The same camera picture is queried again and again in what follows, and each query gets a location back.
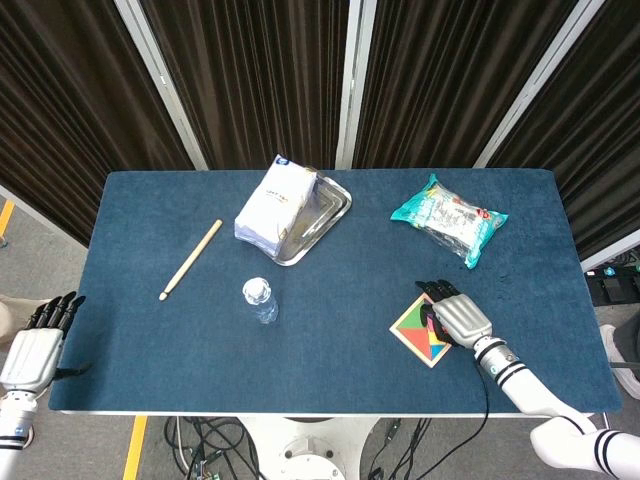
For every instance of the pink triangle puzzle piece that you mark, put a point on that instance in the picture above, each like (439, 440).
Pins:
(430, 334)

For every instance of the yellow square tangram piece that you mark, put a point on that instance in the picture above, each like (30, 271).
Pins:
(437, 341)

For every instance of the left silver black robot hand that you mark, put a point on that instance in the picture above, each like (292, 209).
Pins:
(30, 360)

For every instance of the teal plastic snack package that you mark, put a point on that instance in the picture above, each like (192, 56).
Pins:
(450, 215)

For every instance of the stainless steel tray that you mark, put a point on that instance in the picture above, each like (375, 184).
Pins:
(315, 225)

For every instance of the clear plastic water bottle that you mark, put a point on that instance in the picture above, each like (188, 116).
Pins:
(260, 300)

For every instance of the black floor device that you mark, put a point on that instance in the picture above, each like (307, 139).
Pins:
(612, 290)

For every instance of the blue triangle puzzle piece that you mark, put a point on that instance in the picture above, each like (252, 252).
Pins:
(437, 351)

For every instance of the white partition base rail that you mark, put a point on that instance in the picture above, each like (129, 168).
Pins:
(40, 214)
(612, 256)

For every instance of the wooden drumstick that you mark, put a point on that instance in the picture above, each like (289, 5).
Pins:
(192, 257)

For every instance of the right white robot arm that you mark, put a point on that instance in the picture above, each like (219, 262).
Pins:
(530, 385)

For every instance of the blue fabric table mat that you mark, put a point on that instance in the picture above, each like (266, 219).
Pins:
(325, 360)

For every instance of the yellow floor tape strip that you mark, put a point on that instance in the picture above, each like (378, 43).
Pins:
(135, 445)

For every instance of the white partition post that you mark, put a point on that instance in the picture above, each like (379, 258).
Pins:
(165, 90)
(352, 85)
(535, 85)

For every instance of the wooden tangram puzzle board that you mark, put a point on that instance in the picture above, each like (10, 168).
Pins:
(393, 329)

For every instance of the green triangle tangram piece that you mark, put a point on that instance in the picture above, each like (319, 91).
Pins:
(412, 319)

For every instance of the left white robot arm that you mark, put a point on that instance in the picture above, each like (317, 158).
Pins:
(15, 420)

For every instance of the dark brown pleated curtain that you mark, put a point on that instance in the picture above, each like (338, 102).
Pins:
(60, 110)
(440, 75)
(250, 75)
(600, 150)

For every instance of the white paper tissue pack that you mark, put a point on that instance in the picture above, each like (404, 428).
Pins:
(275, 205)

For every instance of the orange triangle tangram piece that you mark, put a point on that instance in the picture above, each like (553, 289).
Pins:
(416, 340)

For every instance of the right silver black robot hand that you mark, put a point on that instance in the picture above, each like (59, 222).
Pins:
(462, 320)

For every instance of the white shoe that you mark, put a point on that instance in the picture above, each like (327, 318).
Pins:
(631, 385)
(609, 342)

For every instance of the white round base pedestal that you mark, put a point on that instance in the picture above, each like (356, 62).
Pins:
(305, 450)

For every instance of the beige trouser leg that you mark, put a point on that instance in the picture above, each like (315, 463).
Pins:
(7, 320)

